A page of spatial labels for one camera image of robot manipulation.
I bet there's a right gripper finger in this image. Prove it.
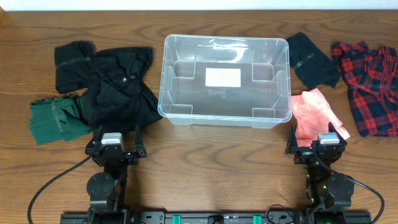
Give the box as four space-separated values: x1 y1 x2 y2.
328 122 344 139
286 124 298 153

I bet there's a large black shirt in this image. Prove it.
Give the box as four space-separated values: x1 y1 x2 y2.
81 47 162 134

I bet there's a green cloth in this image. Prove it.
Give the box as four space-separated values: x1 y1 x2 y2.
29 96 90 145

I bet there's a black cloth with band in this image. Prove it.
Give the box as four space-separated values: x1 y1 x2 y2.
54 40 103 94

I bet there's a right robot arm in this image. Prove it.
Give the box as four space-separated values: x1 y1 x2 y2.
285 123 354 213

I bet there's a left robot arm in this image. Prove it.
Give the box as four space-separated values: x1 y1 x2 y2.
85 126 147 213

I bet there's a pink cloth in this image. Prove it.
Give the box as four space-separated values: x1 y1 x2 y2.
291 88 350 147

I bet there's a dark folded cloth right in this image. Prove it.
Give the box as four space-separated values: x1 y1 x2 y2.
287 32 341 90

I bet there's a red plaid shirt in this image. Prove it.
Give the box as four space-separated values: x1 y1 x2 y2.
331 42 397 137

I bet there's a clear plastic storage bin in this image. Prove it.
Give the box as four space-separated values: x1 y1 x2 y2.
157 34 292 129

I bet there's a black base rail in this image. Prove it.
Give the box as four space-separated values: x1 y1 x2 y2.
60 210 373 224

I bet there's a left black cable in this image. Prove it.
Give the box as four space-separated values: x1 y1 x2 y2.
27 154 93 224

